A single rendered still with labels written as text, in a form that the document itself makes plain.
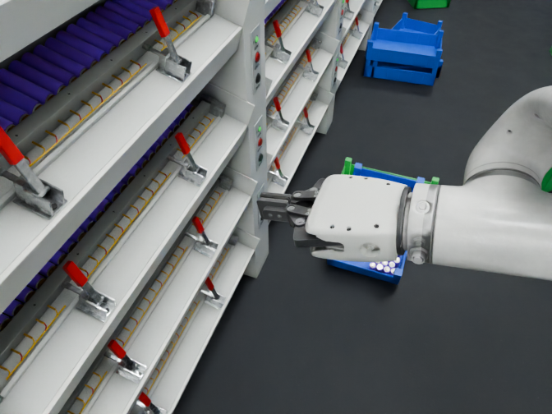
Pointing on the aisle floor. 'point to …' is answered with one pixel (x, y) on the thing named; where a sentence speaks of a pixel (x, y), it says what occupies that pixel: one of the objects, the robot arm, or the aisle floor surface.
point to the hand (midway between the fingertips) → (275, 207)
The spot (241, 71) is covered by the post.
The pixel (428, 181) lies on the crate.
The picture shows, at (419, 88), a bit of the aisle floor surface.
